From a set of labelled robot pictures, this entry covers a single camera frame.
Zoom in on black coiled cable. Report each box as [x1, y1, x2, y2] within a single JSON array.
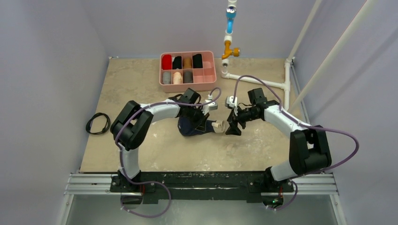
[[85, 112, 111, 135]]

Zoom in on white pvc pipe frame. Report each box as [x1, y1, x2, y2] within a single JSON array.
[[234, 0, 397, 119]]

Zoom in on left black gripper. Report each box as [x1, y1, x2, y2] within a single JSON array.
[[185, 105, 209, 132]]

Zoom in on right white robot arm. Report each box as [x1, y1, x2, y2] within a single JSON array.
[[225, 88, 332, 191]]

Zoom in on aluminium extrusion frame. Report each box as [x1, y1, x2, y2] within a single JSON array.
[[56, 173, 347, 225]]

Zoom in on pink divided organizer tray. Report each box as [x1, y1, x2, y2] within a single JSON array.
[[159, 51, 217, 93]]

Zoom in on brown rolled cloth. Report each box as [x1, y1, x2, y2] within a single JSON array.
[[182, 57, 192, 69]]

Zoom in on black rolled cloth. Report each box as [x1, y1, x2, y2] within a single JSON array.
[[172, 56, 183, 69], [192, 53, 203, 68]]

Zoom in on purple cable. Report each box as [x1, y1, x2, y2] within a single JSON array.
[[232, 75, 360, 212], [114, 87, 222, 218]]

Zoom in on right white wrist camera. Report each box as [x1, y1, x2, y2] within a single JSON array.
[[225, 96, 238, 114]]

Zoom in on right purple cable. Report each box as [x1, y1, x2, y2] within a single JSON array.
[[232, 75, 360, 212]]

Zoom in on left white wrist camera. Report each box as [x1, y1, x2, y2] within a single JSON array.
[[202, 99, 218, 115]]

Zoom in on blue pipe valve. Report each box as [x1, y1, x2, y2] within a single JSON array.
[[226, 6, 237, 34]]

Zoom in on peach rolled cloth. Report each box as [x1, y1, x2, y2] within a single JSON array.
[[172, 72, 183, 84]]

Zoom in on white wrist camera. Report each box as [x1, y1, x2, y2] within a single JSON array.
[[202, 99, 218, 115], [225, 96, 238, 114]]

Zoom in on dark grey rolled cloth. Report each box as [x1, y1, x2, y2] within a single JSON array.
[[183, 71, 193, 83]]

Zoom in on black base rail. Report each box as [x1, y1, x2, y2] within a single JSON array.
[[110, 171, 294, 206]]

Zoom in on red rolled cloth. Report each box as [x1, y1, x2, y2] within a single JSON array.
[[161, 54, 172, 70]]

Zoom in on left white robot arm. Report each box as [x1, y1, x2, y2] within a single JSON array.
[[110, 88, 215, 192]]

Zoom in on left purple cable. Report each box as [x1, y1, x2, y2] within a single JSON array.
[[114, 87, 222, 218]]

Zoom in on orange pipe valve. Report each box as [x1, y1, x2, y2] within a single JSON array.
[[221, 40, 240, 60]]

